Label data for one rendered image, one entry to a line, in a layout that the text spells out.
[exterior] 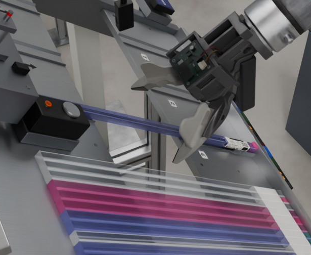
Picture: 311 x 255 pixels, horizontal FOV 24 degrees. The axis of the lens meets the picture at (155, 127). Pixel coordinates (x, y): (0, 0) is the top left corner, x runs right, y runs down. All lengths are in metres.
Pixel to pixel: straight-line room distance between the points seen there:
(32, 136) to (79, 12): 0.47
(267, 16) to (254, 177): 0.33
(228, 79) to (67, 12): 0.38
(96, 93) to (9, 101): 1.10
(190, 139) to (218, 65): 0.11
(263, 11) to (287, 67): 1.38
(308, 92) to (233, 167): 0.86
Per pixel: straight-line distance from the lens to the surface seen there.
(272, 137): 2.19
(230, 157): 1.20
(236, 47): 0.99
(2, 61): 0.84
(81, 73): 1.83
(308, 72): 1.97
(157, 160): 1.81
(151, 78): 1.09
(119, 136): 2.15
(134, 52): 1.25
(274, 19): 0.99
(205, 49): 0.99
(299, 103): 2.08
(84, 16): 1.30
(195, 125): 1.01
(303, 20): 1.00
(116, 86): 2.28
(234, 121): 1.30
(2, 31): 0.81
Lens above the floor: 1.76
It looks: 54 degrees down
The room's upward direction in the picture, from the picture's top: straight up
